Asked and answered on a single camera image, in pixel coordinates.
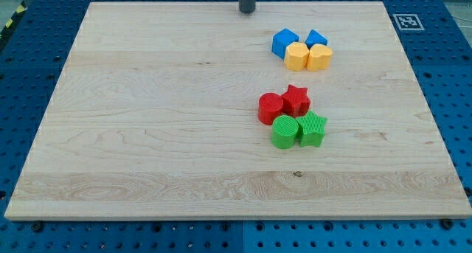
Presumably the blue triangle block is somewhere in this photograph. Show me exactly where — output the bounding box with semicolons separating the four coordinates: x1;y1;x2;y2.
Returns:
305;30;328;49

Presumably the yellow heart block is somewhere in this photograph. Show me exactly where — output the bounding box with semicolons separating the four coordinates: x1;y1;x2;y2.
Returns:
306;44;333;71

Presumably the blue cube block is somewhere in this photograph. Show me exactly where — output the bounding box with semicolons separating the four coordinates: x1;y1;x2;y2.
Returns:
271;28;299;59

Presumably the yellow hexagon block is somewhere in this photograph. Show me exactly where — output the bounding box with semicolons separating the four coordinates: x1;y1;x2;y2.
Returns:
284;42;310;71

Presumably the red cylinder block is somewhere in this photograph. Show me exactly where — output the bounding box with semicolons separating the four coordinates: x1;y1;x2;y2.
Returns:
258;92;284;125

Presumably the red star block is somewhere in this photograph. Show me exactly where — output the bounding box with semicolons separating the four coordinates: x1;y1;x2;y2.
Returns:
281;84;311;117

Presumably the green cylinder block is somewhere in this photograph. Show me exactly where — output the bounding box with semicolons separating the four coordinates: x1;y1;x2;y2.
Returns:
271;115;299;149

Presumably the green star block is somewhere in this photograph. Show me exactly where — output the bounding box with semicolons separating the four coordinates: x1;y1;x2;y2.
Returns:
296;111;327;148

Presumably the light wooden board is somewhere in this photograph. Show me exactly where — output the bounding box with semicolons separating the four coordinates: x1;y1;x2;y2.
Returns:
5;1;471;221

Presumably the white fiducial marker tag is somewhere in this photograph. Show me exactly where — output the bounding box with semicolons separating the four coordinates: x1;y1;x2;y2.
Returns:
393;13;424;31

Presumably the yellow black hazard tape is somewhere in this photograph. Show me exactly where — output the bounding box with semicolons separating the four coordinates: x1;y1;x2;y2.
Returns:
1;1;27;44

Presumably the black bolt left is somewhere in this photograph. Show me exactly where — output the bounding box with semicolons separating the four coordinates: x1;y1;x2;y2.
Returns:
30;221;44;233

